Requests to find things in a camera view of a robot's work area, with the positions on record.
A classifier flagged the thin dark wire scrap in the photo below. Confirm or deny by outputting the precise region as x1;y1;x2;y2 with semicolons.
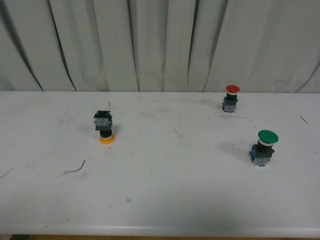
64;160;86;174

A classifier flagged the white pleated curtain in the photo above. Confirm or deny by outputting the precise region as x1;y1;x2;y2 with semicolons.
0;0;320;93

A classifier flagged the yellow push button switch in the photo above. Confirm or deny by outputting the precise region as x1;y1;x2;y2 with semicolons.
93;110;116;144

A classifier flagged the red push button switch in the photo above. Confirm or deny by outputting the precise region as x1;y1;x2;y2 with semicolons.
222;85;240;113

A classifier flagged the green push button switch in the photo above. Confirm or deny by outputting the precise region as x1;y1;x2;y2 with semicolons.
249;129;279;167

